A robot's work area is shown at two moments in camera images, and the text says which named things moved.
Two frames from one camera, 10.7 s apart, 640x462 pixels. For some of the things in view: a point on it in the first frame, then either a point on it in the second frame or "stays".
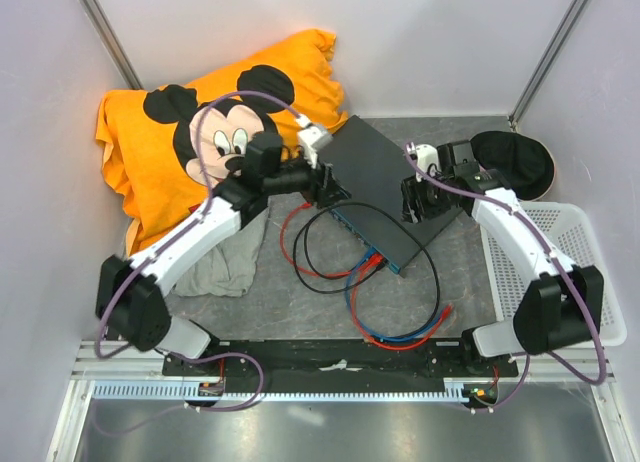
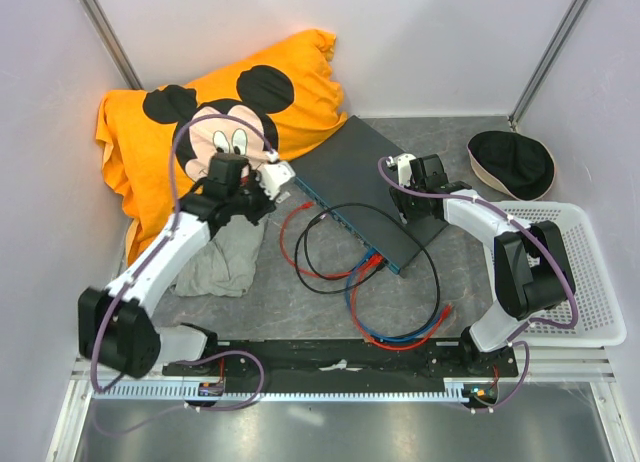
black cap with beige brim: [529, 166] stays
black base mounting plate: [456, 362] stays
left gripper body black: [316, 192] → [249, 201]
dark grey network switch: [371, 168] stays
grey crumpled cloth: [230, 269] stays
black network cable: [377, 266] → [310, 228]
